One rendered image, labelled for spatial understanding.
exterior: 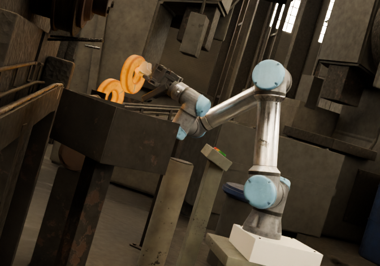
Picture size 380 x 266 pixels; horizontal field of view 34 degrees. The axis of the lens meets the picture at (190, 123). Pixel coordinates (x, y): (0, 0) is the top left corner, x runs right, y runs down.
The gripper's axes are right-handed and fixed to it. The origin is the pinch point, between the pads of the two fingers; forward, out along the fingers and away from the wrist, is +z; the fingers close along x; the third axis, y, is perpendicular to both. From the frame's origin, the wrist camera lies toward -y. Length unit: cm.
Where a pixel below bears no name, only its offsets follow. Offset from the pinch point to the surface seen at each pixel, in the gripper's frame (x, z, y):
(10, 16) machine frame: 94, -11, 5
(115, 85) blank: -1.7, 5.4, -10.3
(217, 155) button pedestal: -36, -37, -16
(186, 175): -33, -30, -31
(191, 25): -187, 79, 28
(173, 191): -31, -30, -40
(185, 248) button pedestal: -41, -45, -61
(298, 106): -346, 18, 16
